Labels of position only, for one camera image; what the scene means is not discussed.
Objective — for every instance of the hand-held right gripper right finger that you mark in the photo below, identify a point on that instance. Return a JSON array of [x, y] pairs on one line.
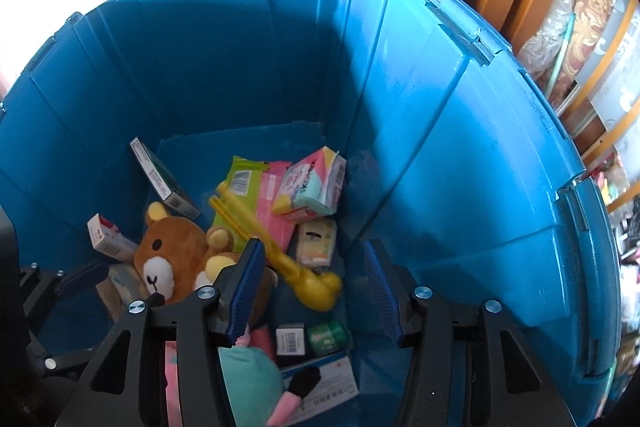
[[382, 302]]

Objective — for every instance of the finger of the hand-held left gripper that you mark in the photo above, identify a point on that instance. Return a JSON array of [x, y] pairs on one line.
[[55, 359], [70, 279]]

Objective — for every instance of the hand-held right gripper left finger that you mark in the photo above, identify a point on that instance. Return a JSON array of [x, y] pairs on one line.
[[245, 292]]

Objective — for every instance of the yellow duck clip toy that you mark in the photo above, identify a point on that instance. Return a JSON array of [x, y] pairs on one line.
[[315, 289]]

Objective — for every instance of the blue plastic crate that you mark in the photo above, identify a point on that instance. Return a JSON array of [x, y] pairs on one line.
[[425, 157]]

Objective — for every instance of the green round container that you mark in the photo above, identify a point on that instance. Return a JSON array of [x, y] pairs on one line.
[[327, 337]]

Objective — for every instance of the clear wrapped tissue pack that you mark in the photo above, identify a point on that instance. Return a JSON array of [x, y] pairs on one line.
[[125, 282]]

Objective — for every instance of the small white red box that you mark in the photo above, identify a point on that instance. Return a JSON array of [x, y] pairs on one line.
[[110, 237]]

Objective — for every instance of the black barcode box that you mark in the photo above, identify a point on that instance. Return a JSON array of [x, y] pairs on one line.
[[290, 342]]

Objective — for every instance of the pink packet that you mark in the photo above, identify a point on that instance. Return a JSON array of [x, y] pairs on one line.
[[270, 217]]

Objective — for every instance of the brown bear plush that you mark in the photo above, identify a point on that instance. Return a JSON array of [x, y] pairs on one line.
[[170, 252]]

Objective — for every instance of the beige tissue pack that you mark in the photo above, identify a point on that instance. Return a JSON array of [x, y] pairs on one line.
[[315, 242]]

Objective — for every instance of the white blue flat box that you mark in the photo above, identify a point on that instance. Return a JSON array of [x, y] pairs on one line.
[[335, 382]]

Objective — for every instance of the mint and pink plush toy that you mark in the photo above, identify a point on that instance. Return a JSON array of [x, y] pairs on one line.
[[250, 387]]

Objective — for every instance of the green packet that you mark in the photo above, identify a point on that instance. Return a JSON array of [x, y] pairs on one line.
[[245, 174]]

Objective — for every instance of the pastel tissue pack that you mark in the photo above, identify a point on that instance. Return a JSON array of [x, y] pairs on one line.
[[310, 187]]

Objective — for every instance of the dark green box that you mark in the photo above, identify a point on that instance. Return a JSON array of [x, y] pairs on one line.
[[160, 177]]

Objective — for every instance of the wooden wardrobe glass doors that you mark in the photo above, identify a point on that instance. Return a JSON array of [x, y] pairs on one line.
[[625, 107]]

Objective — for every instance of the green pole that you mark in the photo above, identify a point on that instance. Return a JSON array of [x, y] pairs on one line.
[[562, 47]]

